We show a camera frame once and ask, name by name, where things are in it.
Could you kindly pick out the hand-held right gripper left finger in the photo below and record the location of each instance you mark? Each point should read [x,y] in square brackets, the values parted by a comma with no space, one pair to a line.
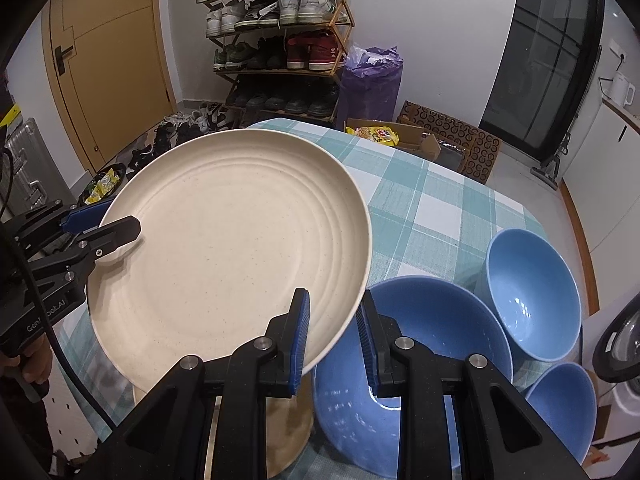
[300,340]

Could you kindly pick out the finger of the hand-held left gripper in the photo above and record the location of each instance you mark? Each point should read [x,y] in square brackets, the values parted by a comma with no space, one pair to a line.
[87,214]
[115,235]

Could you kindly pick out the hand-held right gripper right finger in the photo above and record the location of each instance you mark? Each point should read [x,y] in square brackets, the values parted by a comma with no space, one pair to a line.
[367,345]

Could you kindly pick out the large blue bowl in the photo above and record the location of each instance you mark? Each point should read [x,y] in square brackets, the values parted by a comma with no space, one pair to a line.
[440,320]

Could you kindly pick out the beige plate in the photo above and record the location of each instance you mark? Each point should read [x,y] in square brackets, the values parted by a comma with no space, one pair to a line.
[285,430]
[225,240]

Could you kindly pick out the small blue bowl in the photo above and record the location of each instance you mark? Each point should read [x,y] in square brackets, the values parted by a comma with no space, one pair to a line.
[565,410]

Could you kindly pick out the person's left forearm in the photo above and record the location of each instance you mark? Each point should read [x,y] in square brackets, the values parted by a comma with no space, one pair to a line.
[20,425]

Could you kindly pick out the person's left hand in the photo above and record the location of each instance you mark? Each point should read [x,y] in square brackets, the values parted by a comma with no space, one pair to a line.
[39,365]

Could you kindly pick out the yellow green snack bag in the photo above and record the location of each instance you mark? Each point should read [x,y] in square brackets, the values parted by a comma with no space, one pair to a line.
[105,185]

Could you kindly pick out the silver suitcase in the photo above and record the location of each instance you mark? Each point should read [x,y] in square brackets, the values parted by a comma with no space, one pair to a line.
[25,160]

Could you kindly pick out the scattered dark shoes pile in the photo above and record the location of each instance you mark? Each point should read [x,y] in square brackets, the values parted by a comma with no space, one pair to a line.
[170,132]

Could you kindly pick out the white dotted sheet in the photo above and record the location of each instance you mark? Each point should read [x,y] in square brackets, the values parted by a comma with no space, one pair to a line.
[65,435]

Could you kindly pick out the yellow wooden door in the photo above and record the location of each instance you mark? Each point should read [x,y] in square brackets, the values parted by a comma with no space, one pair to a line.
[110,60]

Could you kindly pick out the medium blue bowl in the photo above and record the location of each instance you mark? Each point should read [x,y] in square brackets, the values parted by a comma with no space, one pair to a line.
[530,285]

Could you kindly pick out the grey foil tray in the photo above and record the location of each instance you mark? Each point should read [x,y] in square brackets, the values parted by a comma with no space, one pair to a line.
[455,157]

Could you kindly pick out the yellow snack packet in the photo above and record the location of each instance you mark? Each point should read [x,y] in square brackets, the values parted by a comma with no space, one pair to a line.
[375,135]

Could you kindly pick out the open cardboard box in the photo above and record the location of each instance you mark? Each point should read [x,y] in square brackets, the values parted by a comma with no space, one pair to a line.
[410,132]

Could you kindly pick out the circle print cardboard sheet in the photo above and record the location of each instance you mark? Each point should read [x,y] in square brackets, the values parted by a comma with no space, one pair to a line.
[450,122]

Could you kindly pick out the grey floor mop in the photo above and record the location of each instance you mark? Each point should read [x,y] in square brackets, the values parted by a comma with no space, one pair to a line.
[545,172]

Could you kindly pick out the purple plastic bag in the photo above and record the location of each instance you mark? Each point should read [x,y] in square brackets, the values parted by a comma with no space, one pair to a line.
[370,95]

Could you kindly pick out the white washing machine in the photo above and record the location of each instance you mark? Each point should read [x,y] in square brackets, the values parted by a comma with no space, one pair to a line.
[620,340]

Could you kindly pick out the wooden shoe rack with shoes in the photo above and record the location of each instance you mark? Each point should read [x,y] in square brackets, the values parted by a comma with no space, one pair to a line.
[310,50]

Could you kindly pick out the white kitchen cabinet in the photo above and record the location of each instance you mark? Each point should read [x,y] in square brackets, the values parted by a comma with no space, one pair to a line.
[600,160]

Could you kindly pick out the black glass door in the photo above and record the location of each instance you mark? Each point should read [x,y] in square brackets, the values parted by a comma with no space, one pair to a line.
[540,60]

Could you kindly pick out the white electric kettle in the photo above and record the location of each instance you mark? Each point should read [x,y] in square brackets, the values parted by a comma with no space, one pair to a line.
[620,92]

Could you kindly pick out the white wall socket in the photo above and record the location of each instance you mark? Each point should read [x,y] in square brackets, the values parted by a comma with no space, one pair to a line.
[620,56]

